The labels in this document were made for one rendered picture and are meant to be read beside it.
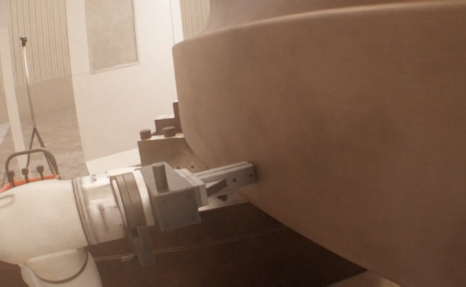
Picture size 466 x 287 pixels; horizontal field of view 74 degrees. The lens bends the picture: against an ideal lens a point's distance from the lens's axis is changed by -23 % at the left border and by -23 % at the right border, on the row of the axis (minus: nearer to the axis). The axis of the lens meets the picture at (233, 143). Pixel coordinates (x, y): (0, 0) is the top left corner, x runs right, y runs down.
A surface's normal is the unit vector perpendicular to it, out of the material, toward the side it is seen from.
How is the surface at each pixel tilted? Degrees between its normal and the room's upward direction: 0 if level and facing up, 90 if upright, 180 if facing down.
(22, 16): 90
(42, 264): 121
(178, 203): 90
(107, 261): 90
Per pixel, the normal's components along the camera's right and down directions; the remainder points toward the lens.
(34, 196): 0.18, -0.67
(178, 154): -0.17, 0.26
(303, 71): -0.88, 0.22
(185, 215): 0.41, 0.18
